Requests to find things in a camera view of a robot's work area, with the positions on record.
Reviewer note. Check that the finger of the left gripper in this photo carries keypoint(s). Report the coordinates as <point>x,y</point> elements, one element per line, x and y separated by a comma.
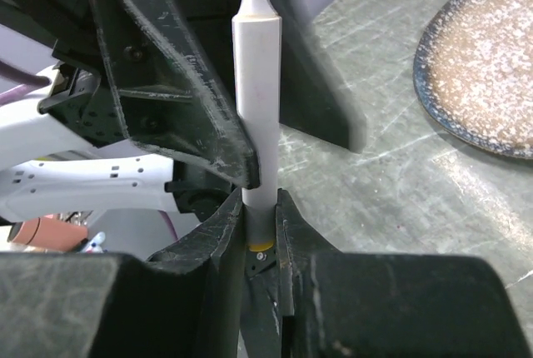
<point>312,99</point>

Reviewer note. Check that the speckled ceramic plate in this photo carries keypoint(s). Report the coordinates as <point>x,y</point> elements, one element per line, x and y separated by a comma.
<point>472,73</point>

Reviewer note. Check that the black base bar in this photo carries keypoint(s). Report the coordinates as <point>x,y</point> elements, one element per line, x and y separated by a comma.
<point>260,327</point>

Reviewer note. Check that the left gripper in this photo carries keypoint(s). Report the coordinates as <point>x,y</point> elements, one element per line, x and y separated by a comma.
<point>170,101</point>

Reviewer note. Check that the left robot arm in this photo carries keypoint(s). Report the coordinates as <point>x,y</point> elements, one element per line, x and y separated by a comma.
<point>62,146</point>

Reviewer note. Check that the white pen yellow tip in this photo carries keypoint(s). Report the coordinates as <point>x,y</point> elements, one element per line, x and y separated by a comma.
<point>256,33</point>

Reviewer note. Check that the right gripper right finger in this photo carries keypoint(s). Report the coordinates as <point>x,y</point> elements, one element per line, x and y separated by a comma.
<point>340,304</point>

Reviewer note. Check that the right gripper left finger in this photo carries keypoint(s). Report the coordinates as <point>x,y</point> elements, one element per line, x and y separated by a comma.
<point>184,301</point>

